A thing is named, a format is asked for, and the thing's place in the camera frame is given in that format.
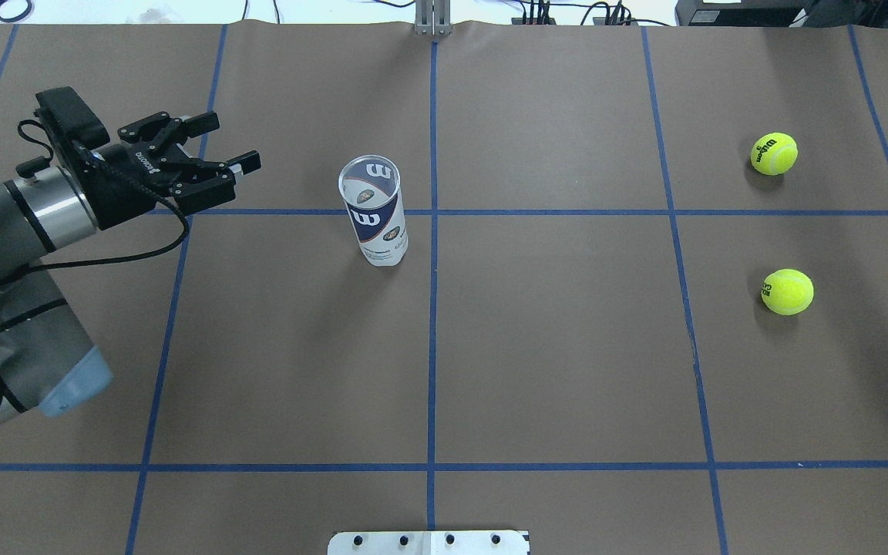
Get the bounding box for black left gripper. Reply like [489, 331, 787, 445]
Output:
[74, 112, 262, 230]

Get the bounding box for white tennis ball can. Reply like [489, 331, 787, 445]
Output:
[338, 154, 409, 267]

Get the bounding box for yellow tennis ball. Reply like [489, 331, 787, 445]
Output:
[760, 268, 815, 316]
[749, 131, 799, 177]

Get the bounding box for grey silver left robot arm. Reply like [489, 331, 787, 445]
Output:
[0, 106, 262, 426]

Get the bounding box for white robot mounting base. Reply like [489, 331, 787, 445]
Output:
[327, 530, 531, 554]

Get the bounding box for black equipment box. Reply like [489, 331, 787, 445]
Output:
[674, 1, 888, 29]

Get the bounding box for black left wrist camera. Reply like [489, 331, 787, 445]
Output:
[34, 86, 111, 150]

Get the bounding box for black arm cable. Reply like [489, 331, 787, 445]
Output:
[0, 118, 191, 440]

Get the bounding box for aluminium frame post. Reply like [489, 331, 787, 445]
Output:
[413, 0, 453, 38]

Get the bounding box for black cables on bench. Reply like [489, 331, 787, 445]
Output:
[510, 0, 672, 27]

